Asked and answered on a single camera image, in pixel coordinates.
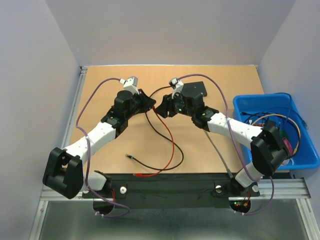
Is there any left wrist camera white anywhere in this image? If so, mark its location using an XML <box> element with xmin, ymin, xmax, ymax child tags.
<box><xmin>119</xmin><ymin>76</ymin><xmax>139</xmax><ymax>94</ymax></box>

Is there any black ethernet cable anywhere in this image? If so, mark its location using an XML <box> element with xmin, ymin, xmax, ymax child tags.
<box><xmin>124</xmin><ymin>86</ymin><xmax>185</xmax><ymax>171</ymax></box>

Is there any red ethernet cable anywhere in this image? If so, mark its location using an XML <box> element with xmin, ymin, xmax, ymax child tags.
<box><xmin>132</xmin><ymin>106</ymin><xmax>175</xmax><ymax>178</ymax></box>

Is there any aluminium frame rail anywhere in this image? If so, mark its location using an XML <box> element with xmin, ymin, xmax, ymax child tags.
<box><xmin>42</xmin><ymin>65</ymin><xmax>320</xmax><ymax>240</ymax></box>

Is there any blue plastic bin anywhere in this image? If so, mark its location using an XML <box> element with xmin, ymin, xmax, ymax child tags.
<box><xmin>233</xmin><ymin>92</ymin><xmax>320</xmax><ymax>171</ymax></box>

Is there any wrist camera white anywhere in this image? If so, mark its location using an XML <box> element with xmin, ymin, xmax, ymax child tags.
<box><xmin>119</xmin><ymin>76</ymin><xmax>139</xmax><ymax>94</ymax></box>
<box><xmin>169</xmin><ymin>78</ymin><xmax>184</xmax><ymax>99</ymax></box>

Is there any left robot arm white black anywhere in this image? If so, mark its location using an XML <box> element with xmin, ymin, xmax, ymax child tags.
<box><xmin>42</xmin><ymin>89</ymin><xmax>156</xmax><ymax>199</ymax></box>

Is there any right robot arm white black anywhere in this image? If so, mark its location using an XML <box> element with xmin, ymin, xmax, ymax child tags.
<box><xmin>155</xmin><ymin>93</ymin><xmax>291</xmax><ymax>195</ymax></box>

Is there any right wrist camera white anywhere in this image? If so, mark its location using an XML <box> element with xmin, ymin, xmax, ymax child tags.
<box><xmin>169</xmin><ymin>78</ymin><xmax>184</xmax><ymax>99</ymax></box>

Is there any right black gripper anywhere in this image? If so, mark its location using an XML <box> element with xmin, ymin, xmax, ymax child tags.
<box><xmin>153</xmin><ymin>89</ymin><xmax>195</xmax><ymax>119</ymax></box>

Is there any black network switch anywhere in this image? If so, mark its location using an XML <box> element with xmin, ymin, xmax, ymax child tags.
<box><xmin>181</xmin><ymin>81</ymin><xmax>208</xmax><ymax>97</ymax></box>

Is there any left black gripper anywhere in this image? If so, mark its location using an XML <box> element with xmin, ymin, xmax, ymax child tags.
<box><xmin>125</xmin><ymin>88</ymin><xmax>156</xmax><ymax>120</ymax></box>

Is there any grey ethernet cable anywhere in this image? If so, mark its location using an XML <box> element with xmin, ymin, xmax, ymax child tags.
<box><xmin>204</xmin><ymin>132</ymin><xmax>233</xmax><ymax>178</ymax></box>

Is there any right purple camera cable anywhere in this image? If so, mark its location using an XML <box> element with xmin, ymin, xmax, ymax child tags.
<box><xmin>172</xmin><ymin>73</ymin><xmax>276</xmax><ymax>216</ymax></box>

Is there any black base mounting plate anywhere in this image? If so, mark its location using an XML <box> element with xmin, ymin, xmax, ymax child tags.
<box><xmin>72</xmin><ymin>173</ymin><xmax>261</xmax><ymax>214</ymax></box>

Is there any purple camera cable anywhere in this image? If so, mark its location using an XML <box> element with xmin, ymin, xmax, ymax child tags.
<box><xmin>75</xmin><ymin>77</ymin><xmax>131</xmax><ymax>218</ymax></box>
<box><xmin>172</xmin><ymin>73</ymin><xmax>276</xmax><ymax>216</ymax></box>

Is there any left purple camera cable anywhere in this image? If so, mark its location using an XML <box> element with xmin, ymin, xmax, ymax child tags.
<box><xmin>75</xmin><ymin>77</ymin><xmax>131</xmax><ymax>218</ymax></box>

